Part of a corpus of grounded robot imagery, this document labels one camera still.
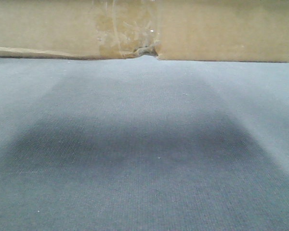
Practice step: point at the brown cardboard carton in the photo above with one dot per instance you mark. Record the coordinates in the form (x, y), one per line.
(200, 30)

